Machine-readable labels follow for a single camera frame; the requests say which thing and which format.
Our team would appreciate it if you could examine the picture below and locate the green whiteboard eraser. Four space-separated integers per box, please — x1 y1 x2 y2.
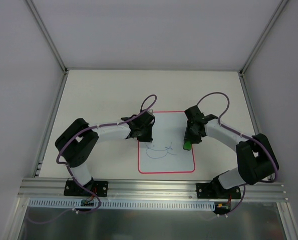
183 141 192 151

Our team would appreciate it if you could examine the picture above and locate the pink framed whiteboard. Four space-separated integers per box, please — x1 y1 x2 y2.
138 111 196 175

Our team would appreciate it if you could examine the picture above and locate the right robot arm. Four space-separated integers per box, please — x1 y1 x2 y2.
183 105 279 199

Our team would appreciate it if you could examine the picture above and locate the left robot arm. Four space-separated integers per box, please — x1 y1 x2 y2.
55 111 155 196

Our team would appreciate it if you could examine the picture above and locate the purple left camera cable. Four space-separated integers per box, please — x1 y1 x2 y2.
56 94 158 215

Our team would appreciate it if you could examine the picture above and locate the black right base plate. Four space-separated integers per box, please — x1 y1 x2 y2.
196 182 241 200

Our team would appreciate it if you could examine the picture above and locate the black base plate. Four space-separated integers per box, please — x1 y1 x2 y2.
63 179 108 197
196 182 241 200

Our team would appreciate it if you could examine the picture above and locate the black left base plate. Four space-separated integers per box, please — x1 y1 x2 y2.
63 179 108 197

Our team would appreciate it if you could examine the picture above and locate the aluminium mounting rail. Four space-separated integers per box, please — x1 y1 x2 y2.
18 177 289 202

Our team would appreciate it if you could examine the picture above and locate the white slotted cable duct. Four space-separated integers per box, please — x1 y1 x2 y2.
28 198 215 212

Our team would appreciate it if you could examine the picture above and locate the right aluminium frame post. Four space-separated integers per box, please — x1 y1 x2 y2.
239 0 289 76

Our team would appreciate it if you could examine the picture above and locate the aluminium frame post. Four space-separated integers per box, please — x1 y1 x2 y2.
24 0 67 74
239 0 289 76

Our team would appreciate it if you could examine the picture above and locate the left aluminium frame post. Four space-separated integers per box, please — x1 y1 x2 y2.
24 0 67 74

